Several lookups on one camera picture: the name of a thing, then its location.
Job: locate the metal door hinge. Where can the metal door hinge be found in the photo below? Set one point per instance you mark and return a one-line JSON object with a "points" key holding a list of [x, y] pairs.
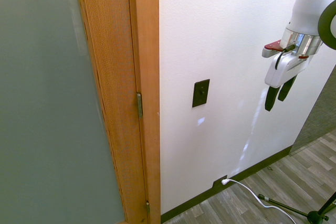
{"points": [[147, 206], [139, 104]]}

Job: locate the wooden door frame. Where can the wooden door frame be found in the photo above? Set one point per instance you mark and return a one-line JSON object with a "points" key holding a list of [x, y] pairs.
{"points": [[148, 77]]}

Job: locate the dark baseboard strip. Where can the dark baseboard strip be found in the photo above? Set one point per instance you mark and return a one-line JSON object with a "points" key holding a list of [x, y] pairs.
{"points": [[225, 182]]}

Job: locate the red grey wrist camera mount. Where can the red grey wrist camera mount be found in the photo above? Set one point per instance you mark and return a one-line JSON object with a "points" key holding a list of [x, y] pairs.
{"points": [[271, 48]]}

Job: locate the dark wall outlet plate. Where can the dark wall outlet plate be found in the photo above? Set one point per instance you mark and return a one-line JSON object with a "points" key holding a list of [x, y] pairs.
{"points": [[220, 181]]}

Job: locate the wooden door with frosted glass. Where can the wooden door with frosted glass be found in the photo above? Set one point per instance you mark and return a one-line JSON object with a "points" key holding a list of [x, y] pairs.
{"points": [[57, 98]]}

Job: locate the dark light switch plate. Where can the dark light switch plate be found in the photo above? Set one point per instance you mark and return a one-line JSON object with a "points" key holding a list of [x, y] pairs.
{"points": [[200, 93]]}

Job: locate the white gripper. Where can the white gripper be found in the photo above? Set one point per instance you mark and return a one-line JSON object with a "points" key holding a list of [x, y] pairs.
{"points": [[282, 69]]}

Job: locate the black camera tripod stand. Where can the black camera tripod stand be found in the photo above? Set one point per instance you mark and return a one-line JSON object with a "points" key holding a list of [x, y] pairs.
{"points": [[304, 208]]}

